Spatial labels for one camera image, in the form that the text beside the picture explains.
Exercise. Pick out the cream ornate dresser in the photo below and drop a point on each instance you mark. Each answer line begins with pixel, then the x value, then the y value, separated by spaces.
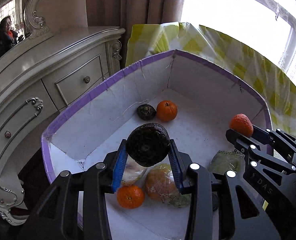
pixel 70 46

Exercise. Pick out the dark brown fruit in box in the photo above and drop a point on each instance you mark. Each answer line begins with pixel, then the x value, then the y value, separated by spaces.
pixel 146 112

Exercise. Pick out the person in mirror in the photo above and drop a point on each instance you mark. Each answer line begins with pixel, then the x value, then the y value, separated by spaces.
pixel 8 37

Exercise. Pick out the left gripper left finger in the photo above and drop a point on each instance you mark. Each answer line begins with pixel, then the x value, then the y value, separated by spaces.
pixel 55 216

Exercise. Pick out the orange tangerine front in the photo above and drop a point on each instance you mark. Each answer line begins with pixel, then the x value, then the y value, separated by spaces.
pixel 130 197

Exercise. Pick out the dark brown round fruit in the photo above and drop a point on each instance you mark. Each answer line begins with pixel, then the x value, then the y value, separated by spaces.
pixel 148 144

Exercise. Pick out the purple white cardboard box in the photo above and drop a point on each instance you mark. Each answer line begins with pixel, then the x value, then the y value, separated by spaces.
pixel 195 101

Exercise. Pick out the wrapped pale fruit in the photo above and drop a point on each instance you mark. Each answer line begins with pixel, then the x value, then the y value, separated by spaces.
pixel 132 173

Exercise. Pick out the orange tangerine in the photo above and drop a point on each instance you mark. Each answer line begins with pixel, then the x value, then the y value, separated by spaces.
pixel 166 111
pixel 130 197

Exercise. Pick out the green wrapped fruit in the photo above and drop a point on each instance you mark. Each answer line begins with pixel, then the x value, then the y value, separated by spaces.
pixel 226 161

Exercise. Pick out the wrapped orange fruit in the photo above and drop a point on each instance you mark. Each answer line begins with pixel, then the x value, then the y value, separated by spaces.
pixel 160 187

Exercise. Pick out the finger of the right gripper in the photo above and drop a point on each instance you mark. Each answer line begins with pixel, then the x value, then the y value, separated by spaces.
pixel 250 149
pixel 281 142

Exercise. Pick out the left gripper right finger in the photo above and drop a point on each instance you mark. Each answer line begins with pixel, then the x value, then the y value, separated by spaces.
pixel 240 214

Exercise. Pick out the brown patterned curtain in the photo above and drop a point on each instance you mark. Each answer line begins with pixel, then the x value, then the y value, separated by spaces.
pixel 126 13

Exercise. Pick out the yellow checkered tablecloth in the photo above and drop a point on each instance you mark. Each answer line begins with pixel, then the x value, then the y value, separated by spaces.
pixel 236 57

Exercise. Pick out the red-orange rough orange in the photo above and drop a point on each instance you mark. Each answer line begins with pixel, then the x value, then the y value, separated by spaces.
pixel 241 124

